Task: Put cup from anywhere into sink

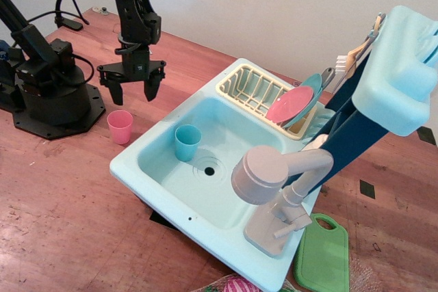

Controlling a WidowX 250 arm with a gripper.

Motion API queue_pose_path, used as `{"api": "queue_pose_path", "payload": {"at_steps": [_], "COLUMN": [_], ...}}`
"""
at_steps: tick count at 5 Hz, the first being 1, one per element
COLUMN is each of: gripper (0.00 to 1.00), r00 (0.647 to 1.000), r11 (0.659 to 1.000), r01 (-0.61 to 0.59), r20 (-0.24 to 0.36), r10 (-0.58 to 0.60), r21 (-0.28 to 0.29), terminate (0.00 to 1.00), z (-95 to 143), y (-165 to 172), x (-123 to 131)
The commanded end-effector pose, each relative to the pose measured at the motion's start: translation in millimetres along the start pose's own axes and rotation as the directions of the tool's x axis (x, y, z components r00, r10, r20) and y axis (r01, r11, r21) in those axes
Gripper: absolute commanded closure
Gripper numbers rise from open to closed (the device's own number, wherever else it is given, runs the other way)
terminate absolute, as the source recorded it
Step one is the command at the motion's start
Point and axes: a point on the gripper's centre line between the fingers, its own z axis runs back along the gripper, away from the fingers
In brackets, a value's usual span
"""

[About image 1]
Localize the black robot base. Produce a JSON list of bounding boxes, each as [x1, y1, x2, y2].
[[1, 0, 105, 140]]

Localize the light blue toy sink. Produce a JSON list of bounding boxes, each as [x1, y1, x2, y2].
[[109, 57, 338, 292]]

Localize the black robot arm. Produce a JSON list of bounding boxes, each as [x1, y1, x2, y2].
[[97, 0, 166, 105]]

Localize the pink plastic cup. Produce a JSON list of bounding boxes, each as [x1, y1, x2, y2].
[[107, 109, 133, 145]]

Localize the cream dish rack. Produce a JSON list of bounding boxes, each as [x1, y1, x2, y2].
[[216, 64, 317, 140]]

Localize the pink mesh bag item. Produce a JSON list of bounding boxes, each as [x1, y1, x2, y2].
[[191, 274, 298, 292]]

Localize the grey toy faucet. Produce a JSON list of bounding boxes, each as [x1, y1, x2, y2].
[[231, 134, 334, 257]]

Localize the light blue top shelf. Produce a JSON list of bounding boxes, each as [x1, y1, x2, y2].
[[352, 5, 437, 136]]

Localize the beige wooden spatula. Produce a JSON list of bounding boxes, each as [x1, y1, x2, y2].
[[344, 12, 386, 79]]

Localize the green cutting board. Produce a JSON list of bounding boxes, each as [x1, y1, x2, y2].
[[293, 213, 350, 291]]

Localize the teal plastic plate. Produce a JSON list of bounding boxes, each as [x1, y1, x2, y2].
[[281, 73, 322, 129]]

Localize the grey utensil handle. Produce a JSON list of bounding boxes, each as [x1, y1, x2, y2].
[[321, 67, 335, 90]]

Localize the pink plastic plate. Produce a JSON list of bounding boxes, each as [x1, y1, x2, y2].
[[266, 86, 313, 124]]

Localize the teal plastic cup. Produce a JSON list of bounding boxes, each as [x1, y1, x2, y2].
[[175, 124, 202, 162]]

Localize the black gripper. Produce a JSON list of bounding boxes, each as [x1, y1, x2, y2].
[[97, 40, 166, 106]]

